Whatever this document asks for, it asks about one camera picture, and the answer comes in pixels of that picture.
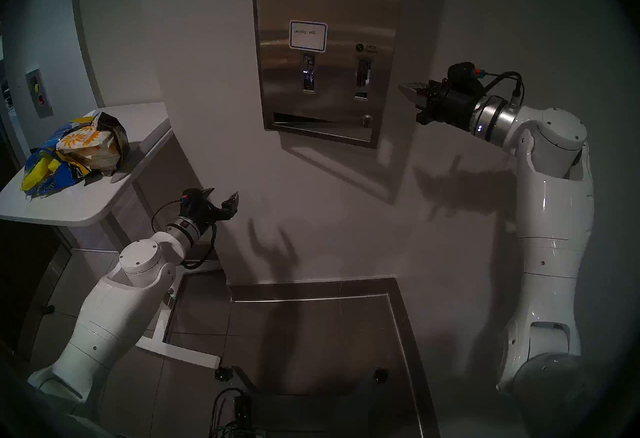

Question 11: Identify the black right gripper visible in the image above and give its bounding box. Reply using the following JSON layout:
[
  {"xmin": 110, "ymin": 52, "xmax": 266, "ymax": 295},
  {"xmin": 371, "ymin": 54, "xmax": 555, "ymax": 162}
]
[{"xmin": 398, "ymin": 77, "xmax": 482, "ymax": 133}]

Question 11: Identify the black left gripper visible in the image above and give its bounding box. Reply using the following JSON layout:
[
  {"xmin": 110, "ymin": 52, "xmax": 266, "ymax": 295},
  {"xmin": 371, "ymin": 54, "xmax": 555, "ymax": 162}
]
[{"xmin": 182, "ymin": 187, "xmax": 240, "ymax": 233}]

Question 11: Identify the dark robot base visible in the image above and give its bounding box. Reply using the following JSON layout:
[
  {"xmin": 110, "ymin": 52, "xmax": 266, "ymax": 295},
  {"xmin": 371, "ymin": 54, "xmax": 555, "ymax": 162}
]
[{"xmin": 232, "ymin": 366, "xmax": 401, "ymax": 438}]

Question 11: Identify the white label blue border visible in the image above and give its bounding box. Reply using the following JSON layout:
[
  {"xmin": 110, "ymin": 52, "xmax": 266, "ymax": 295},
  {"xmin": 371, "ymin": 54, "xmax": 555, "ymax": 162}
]
[{"xmin": 289, "ymin": 20, "xmax": 328, "ymax": 53}]

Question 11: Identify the black pad package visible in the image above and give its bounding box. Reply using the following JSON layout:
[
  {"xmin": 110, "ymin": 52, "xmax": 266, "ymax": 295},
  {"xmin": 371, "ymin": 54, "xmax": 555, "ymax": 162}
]
[{"xmin": 92, "ymin": 111, "xmax": 131, "ymax": 176}]

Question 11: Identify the white table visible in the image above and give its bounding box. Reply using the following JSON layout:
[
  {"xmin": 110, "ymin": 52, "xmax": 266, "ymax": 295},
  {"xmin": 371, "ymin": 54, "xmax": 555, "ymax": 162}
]
[{"xmin": 0, "ymin": 102, "xmax": 222, "ymax": 370}]

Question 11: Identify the orange floral pad package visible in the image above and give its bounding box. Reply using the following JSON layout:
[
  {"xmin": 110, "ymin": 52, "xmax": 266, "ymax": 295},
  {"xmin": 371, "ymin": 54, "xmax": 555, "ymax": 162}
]
[{"xmin": 56, "ymin": 125, "xmax": 122, "ymax": 174}]

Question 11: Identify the blue yellow pad package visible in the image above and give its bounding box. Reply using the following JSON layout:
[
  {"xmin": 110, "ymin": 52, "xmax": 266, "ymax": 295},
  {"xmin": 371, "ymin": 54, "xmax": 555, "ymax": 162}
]
[{"xmin": 20, "ymin": 114, "xmax": 93, "ymax": 200}]

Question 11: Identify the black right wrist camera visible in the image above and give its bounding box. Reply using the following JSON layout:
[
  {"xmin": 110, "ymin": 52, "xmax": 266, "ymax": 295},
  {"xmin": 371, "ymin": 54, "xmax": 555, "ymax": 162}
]
[{"xmin": 446, "ymin": 62, "xmax": 486, "ymax": 89}]

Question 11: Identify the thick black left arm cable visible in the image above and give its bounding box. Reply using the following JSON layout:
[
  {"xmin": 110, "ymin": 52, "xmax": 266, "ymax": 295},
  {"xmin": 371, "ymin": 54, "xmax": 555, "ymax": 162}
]
[{"xmin": 180, "ymin": 223, "xmax": 219, "ymax": 271}]

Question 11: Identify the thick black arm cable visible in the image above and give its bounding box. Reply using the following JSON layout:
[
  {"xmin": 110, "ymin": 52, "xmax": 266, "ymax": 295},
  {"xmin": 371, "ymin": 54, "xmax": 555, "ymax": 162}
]
[
  {"xmin": 481, "ymin": 70, "xmax": 526, "ymax": 109},
  {"xmin": 180, "ymin": 223, "xmax": 219, "ymax": 271}
]

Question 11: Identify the thin black left camera cable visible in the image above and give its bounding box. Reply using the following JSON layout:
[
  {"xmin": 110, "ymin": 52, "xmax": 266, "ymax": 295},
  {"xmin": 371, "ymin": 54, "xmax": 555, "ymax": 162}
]
[{"xmin": 150, "ymin": 199, "xmax": 184, "ymax": 235}]

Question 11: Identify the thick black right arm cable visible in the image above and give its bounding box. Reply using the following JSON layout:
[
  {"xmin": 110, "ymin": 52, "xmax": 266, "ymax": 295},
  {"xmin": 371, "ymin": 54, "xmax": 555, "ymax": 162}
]
[{"xmin": 481, "ymin": 70, "xmax": 526, "ymax": 109}]

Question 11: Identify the grey wall alarm box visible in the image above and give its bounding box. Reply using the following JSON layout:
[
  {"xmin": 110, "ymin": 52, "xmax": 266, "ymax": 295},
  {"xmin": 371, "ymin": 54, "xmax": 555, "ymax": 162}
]
[{"xmin": 25, "ymin": 67, "xmax": 54, "ymax": 119}]

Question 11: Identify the green black cable bundle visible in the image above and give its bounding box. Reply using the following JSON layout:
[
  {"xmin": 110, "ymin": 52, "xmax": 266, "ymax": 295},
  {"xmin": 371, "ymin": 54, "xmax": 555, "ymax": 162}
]
[{"xmin": 209, "ymin": 387, "xmax": 271, "ymax": 438}]

